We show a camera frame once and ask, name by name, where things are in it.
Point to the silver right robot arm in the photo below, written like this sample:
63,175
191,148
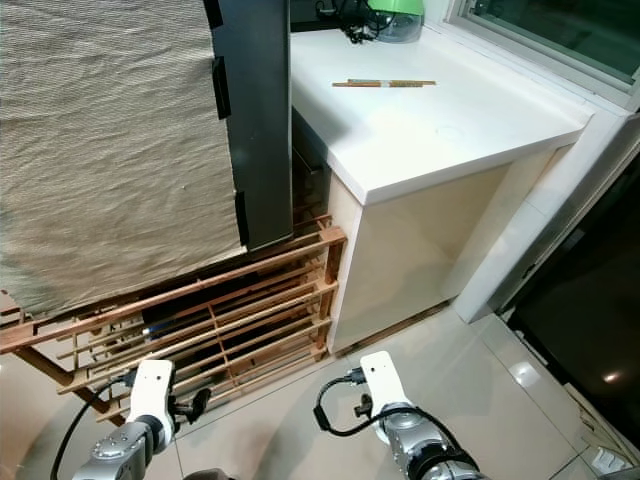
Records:
425,447

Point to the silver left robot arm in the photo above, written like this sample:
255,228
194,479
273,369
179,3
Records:
115,455

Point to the wooden slatted rack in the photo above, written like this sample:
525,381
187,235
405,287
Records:
240,300

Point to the dark glass door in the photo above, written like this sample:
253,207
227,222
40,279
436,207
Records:
585,320

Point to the beige woven cloth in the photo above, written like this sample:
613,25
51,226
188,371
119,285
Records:
110,140

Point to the white counter cabinet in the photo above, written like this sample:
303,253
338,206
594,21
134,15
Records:
430,130

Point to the black flat panel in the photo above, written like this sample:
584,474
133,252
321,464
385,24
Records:
260,120

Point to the wooden chopstick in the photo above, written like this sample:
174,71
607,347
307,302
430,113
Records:
365,85
410,81

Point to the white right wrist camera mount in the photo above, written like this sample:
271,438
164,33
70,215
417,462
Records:
382,380

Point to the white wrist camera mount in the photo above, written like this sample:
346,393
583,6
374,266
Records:
152,390
382,380

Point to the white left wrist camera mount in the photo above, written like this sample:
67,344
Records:
152,390

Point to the white door frame post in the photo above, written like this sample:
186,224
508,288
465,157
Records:
530,230

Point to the white wall socket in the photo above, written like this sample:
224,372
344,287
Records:
610,461

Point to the white window frame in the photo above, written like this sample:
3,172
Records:
540,40

